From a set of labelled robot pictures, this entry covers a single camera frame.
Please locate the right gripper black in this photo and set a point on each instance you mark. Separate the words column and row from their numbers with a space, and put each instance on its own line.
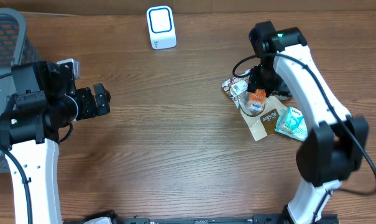
column 255, row 81

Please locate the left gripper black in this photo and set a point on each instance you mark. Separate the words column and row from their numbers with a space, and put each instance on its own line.
column 90, row 102

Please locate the orange tissue pack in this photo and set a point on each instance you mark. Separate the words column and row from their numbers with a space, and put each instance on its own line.
column 256, row 102

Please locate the green lid jar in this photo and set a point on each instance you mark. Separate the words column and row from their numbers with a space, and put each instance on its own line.
column 282, row 92

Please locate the clear plastic snack bag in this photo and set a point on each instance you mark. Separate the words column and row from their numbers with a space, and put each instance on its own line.
column 260, row 124

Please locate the teal tissue pack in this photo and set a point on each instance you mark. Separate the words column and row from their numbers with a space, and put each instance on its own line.
column 291, row 120

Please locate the teal wet wipes pack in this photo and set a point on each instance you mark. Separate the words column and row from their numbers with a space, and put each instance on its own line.
column 296, row 132

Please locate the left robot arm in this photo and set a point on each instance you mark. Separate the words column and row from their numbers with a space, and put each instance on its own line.
column 46, row 100

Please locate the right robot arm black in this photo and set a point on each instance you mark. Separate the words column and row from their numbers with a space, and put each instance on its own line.
column 336, row 140

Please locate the white barcode scanner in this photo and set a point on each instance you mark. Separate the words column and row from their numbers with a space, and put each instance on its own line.
column 161, row 27

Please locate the grey plastic mesh basket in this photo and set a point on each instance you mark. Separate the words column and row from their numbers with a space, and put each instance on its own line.
column 15, row 48

